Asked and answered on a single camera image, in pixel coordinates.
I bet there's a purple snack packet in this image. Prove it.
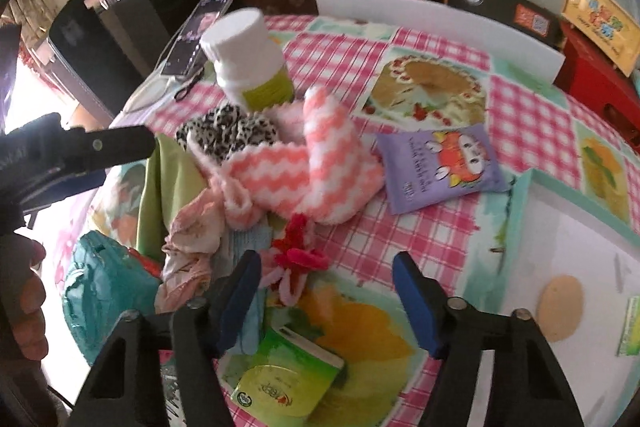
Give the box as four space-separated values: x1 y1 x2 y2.
375 124 511 215

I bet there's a black cabinet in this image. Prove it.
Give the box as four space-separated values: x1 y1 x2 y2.
47 0 246 118

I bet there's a teal pouch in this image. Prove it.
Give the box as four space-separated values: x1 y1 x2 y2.
62 231 163 365

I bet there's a green packet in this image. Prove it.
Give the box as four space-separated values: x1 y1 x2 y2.
617 296 640 357

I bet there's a pink checked tablecloth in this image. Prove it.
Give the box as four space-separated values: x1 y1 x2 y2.
42 12 640 427

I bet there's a light blue cloth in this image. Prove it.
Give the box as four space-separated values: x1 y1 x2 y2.
215 227 276 358

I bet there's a tan round pad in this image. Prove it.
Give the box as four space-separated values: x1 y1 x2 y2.
537 275 585 343

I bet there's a black hair tie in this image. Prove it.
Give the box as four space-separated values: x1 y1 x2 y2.
174 66 206 102

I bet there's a person's left hand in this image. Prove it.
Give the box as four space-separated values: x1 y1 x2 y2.
10 237 48 362

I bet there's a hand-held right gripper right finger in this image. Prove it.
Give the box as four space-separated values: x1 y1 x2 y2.
392 251 586 427

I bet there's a red box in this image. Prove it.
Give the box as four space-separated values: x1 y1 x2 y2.
554 22 640 142

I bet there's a red pink fuzzy hair clip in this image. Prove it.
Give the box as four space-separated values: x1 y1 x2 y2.
260 213 331 305

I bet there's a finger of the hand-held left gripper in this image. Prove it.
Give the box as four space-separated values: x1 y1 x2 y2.
62 124 157 171

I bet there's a white tray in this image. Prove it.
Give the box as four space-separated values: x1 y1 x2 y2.
495 169 640 427

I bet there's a white foam board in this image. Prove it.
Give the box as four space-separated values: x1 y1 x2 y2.
314 0 566 84

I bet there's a green box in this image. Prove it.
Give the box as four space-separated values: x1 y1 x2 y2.
231 326 347 418

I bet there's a green cloth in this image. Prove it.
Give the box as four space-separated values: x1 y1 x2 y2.
136 134 206 258

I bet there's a black box with gauge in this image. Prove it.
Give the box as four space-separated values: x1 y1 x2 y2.
445 0 565 50

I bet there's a pink white zigzag cloth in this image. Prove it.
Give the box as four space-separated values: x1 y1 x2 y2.
187 86 386 228

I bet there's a white bottle with green label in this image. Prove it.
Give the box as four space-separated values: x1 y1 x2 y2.
200 8 295 112

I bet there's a leopard print scrunchie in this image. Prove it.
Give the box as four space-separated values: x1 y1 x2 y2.
176 103 279 165

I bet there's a yellow gift box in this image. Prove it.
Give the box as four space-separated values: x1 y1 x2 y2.
560 0 640 78

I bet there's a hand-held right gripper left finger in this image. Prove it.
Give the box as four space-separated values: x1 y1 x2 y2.
75 249 263 427

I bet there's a light pink cloth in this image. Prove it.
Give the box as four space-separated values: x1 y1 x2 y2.
154 177 228 313

